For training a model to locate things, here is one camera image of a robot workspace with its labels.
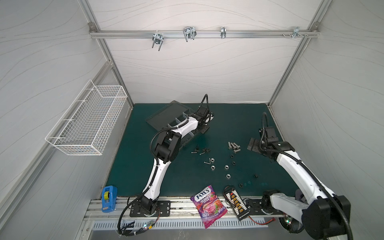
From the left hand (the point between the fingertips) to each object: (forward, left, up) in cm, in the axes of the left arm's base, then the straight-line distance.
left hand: (206, 124), depth 103 cm
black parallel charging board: (-50, -16, -1) cm, 53 cm away
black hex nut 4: (-39, -19, -2) cm, 43 cm away
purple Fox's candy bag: (-50, -1, -1) cm, 50 cm away
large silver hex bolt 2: (-15, -18, -3) cm, 23 cm away
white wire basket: (-23, +58, +27) cm, 68 cm away
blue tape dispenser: (-46, +50, 0) cm, 68 cm away
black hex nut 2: (-26, -16, -3) cm, 31 cm away
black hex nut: (-22, -16, -3) cm, 27 cm away
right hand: (-19, -30, +9) cm, 37 cm away
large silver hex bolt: (-16, -15, -3) cm, 22 cm away
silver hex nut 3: (-29, -12, -3) cm, 32 cm away
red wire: (-54, -32, -3) cm, 63 cm away
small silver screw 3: (-26, 0, -4) cm, 26 cm away
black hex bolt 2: (-18, +1, -2) cm, 18 cm away
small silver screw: (-20, +8, -3) cm, 22 cm away
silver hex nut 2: (-30, -4, -3) cm, 30 cm away
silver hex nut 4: (-34, -13, -3) cm, 36 cm away
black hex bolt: (-18, +6, -3) cm, 19 cm away
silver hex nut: (-25, -4, -3) cm, 25 cm away
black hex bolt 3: (-18, -1, -2) cm, 19 cm away
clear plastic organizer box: (+7, +34, -3) cm, 34 cm away
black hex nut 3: (-34, -28, -3) cm, 44 cm away
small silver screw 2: (-21, +4, -3) cm, 21 cm away
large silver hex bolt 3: (-15, -21, -3) cm, 26 cm away
